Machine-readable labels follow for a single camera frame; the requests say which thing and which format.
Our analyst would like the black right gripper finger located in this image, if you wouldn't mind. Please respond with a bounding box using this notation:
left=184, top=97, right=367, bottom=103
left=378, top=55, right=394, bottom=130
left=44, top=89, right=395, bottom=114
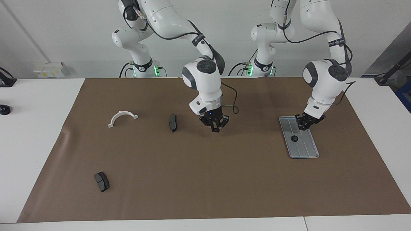
left=199, top=116, right=219, bottom=133
left=214, top=115, right=230, bottom=133

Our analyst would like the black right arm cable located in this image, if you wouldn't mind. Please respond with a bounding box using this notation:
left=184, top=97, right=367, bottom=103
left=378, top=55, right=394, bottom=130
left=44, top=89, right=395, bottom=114
left=124, top=0, right=240, bottom=114

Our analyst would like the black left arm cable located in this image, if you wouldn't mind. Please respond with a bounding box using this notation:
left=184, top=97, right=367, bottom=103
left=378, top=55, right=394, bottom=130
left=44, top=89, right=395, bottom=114
left=271, top=0, right=356, bottom=106

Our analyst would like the black table clamp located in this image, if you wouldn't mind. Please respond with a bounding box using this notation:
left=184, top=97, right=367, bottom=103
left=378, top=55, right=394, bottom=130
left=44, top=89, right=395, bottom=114
left=0, top=67, right=17, bottom=88

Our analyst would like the black right base cable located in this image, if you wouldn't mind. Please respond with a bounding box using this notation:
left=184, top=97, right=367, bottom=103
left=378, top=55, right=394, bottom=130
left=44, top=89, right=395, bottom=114
left=119, top=62, right=134, bottom=78

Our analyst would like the white wall socket box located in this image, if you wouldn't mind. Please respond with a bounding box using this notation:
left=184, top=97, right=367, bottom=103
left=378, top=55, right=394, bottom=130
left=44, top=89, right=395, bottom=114
left=33, top=62, right=69, bottom=78

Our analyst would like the grey metal tray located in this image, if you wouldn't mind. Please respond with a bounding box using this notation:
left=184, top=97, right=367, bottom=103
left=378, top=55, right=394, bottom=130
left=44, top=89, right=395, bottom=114
left=279, top=116, right=320, bottom=159

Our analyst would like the white curved plastic bracket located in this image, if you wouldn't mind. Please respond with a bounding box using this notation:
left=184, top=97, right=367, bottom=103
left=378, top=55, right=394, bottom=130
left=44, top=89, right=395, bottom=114
left=107, top=110, right=139, bottom=128

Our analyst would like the slim dark grey brake pad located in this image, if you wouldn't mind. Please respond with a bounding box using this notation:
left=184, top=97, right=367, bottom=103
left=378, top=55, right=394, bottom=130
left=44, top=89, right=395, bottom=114
left=168, top=114, right=178, bottom=133

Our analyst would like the black left base cable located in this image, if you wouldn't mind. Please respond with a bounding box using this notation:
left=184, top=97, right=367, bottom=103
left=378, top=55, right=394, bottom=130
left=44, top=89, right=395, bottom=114
left=228, top=50, right=258, bottom=77

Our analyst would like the brown paper mat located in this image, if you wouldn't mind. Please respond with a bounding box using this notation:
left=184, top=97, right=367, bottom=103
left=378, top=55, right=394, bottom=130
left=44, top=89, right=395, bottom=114
left=17, top=76, right=411, bottom=223

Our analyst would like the blue crate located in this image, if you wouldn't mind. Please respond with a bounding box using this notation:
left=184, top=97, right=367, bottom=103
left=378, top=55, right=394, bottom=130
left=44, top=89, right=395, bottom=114
left=394, top=80, right=411, bottom=113

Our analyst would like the wide dark grey brake pad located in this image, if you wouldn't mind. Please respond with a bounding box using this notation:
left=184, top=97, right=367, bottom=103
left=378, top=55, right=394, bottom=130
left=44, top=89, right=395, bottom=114
left=94, top=172, right=110, bottom=193

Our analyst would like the black base cable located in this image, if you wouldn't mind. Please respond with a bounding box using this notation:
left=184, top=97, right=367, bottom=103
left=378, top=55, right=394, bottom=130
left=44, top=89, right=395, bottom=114
left=228, top=50, right=258, bottom=77
left=119, top=62, right=134, bottom=78

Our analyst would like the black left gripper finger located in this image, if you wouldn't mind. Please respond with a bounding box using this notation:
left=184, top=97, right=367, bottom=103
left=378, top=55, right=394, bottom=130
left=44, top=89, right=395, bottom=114
left=295, top=114, right=309, bottom=131
left=305, top=114, right=326, bottom=130

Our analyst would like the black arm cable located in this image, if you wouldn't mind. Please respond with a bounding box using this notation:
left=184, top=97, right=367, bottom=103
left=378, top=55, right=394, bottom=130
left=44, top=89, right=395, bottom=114
left=271, top=0, right=356, bottom=106
left=124, top=0, right=240, bottom=114

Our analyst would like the black stand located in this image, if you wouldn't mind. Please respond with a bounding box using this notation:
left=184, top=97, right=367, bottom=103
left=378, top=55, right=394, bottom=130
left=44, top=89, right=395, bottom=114
left=374, top=53, right=411, bottom=86

